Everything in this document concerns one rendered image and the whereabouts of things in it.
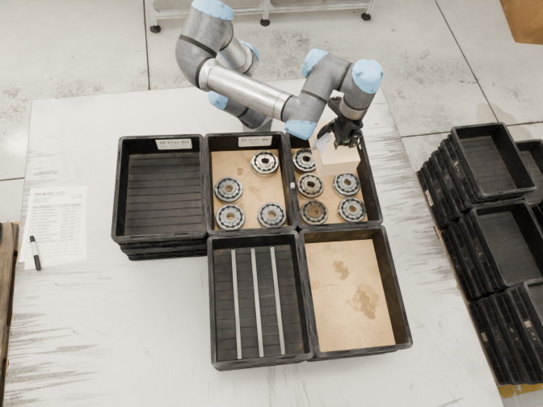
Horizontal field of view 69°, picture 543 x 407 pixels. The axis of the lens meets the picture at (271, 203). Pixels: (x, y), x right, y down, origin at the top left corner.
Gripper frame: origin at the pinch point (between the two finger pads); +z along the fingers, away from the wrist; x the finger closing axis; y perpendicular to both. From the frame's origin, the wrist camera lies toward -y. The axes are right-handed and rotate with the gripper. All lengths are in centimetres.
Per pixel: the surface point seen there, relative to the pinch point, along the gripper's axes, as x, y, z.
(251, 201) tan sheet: -26.1, 3.4, 26.8
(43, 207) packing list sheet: -104, -12, 40
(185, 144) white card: -47, -21, 22
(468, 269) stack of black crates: 84, 31, 83
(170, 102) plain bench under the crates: -53, -57, 40
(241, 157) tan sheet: -27.0, -16.1, 26.9
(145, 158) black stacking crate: -63, -20, 27
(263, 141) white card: -18.4, -18.3, 21.3
